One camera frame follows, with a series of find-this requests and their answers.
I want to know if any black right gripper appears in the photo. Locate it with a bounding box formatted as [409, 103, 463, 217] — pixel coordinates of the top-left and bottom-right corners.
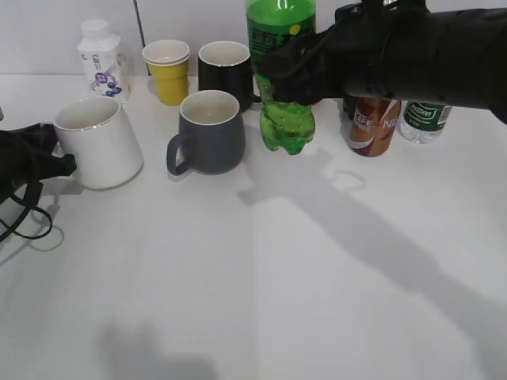
[261, 15, 388, 105]

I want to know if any yellow paper cup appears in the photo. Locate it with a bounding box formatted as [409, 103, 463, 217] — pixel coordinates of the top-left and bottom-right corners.
[142, 40, 190, 105]

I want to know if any cola bottle red label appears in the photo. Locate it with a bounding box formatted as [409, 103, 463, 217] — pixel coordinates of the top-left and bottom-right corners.
[343, 95, 358, 120]

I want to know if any brown coffee drink bottle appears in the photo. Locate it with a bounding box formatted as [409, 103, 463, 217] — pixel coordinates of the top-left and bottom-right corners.
[349, 97, 402, 157]

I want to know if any green soda bottle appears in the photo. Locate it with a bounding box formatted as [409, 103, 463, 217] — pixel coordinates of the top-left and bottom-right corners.
[246, 0, 316, 155]

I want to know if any grey ceramic mug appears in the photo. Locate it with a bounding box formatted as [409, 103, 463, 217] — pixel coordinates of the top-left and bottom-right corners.
[166, 89, 246, 176]

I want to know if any black ceramic mug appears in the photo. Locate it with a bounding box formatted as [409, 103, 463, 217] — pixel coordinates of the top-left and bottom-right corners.
[198, 40, 261, 112]

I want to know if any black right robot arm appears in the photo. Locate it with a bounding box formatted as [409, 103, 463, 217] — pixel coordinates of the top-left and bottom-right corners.
[261, 1, 506, 120]

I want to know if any white yogurt bottle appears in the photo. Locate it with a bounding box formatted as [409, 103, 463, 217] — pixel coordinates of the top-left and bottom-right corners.
[78, 19, 132, 104]

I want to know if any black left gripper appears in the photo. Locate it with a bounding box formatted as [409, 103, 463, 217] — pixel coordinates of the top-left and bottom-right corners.
[1, 123, 77, 201]

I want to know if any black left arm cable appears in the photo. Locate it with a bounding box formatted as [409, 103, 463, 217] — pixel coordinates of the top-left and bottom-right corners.
[0, 181, 54, 243]

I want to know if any black cable on wall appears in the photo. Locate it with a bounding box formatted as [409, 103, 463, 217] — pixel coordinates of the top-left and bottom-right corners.
[133, 0, 147, 48]

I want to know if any white ceramic mug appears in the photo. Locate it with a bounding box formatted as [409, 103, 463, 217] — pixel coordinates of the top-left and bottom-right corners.
[54, 97, 143, 189]

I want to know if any clear water bottle green label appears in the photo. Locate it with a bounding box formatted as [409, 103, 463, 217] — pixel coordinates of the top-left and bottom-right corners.
[399, 101, 452, 144]

